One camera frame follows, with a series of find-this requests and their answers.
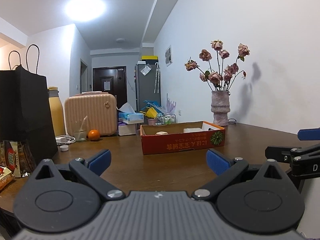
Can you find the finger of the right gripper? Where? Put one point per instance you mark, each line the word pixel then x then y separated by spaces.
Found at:
pixel 309 134
pixel 284 154

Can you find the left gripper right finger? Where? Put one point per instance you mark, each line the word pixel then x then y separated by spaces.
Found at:
pixel 228 171

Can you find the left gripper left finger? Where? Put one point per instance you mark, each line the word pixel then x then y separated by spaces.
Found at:
pixel 89 171

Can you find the translucent plastic box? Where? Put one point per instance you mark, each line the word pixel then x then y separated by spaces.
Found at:
pixel 190 130

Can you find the cream plug adapter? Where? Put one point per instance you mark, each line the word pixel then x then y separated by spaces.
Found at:
pixel 162 133

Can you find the small white bottle cap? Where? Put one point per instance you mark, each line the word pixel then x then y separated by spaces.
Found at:
pixel 64 148

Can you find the orange fruit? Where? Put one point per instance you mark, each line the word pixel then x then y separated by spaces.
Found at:
pixel 94 135

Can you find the clear drinking glass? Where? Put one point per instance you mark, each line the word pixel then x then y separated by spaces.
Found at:
pixel 80 130

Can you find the white purple tissue box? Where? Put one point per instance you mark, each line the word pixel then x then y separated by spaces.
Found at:
pixel 126 129

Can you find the pink ribbed suitcase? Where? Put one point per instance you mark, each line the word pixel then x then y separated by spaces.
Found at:
pixel 91 110

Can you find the pink textured vase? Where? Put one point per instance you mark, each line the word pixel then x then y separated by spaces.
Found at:
pixel 220 107

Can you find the yellow thermos bottle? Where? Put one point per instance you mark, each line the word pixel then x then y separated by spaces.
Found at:
pixel 56 110

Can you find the blue tissue pack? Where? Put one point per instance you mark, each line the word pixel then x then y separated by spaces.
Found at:
pixel 127 115

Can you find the snack packets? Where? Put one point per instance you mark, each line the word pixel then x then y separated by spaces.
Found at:
pixel 16 161

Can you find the red cardboard box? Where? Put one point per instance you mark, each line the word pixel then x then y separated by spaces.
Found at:
pixel 177 141

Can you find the black paper bag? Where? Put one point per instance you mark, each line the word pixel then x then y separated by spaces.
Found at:
pixel 25 111

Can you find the dried pink roses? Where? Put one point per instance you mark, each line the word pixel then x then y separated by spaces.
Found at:
pixel 219 76

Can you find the dark entrance door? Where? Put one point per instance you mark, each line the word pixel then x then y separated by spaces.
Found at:
pixel 113 81

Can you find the grey refrigerator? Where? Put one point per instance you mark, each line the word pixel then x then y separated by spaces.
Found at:
pixel 145 80

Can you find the yellow box on refrigerator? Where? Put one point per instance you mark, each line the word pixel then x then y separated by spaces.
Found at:
pixel 149 57

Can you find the ceiling lamp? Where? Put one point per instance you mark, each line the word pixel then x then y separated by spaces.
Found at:
pixel 82 11

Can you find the white charger with cable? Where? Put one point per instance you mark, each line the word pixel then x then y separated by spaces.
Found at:
pixel 65 140

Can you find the wire storage rack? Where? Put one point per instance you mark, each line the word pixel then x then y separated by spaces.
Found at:
pixel 159 115

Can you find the wall picture frame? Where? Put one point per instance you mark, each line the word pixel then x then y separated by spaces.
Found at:
pixel 168 56

